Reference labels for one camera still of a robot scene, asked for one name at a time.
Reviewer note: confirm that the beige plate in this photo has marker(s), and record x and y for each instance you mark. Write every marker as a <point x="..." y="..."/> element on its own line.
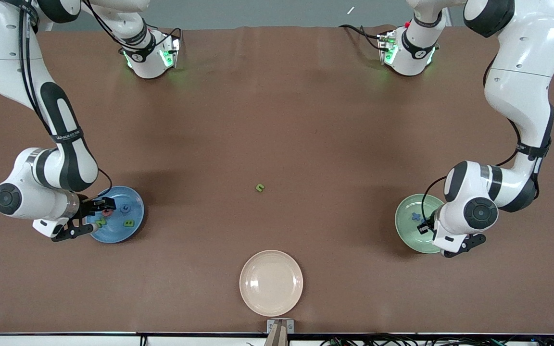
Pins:
<point x="271" y="283"/>

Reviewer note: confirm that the beige mount post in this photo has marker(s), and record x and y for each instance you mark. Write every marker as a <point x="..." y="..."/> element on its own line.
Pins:
<point x="277" y="339"/>

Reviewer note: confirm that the pink foam letter Q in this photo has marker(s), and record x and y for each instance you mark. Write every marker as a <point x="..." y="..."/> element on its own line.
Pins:
<point x="110" y="213"/>

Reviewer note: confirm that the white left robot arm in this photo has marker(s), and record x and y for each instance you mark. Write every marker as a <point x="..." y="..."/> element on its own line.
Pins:
<point x="522" y="72"/>

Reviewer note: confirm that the green foam letter Z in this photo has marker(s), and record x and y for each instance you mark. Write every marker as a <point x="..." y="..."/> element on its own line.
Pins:
<point x="101" y="222"/>

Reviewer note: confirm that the blue foam letter G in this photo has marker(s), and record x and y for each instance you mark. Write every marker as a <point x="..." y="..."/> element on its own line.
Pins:
<point x="122" y="209"/>

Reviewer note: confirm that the green foam letter B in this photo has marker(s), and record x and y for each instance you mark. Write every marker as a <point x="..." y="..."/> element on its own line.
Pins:
<point x="129" y="223"/>

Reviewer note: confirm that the brown table mat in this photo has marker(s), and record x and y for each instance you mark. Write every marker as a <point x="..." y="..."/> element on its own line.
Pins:
<point x="277" y="120"/>

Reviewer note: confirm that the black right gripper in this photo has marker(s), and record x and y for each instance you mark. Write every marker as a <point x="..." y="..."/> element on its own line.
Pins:
<point x="87" y="208"/>

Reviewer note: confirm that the blue plate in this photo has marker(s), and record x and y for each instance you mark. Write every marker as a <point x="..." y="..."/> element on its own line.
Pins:
<point x="118" y="235"/>

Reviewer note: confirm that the green plate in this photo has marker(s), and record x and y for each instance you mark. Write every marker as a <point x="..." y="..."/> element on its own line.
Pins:
<point x="404" y="226"/>

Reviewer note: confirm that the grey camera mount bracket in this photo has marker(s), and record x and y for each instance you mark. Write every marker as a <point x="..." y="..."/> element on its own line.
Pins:
<point x="290" y="327"/>

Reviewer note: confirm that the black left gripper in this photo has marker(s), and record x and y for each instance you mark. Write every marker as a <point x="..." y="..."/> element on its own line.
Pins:
<point x="430" y="224"/>

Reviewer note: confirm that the blue foam letter x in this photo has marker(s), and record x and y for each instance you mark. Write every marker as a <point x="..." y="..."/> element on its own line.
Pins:
<point x="416" y="216"/>

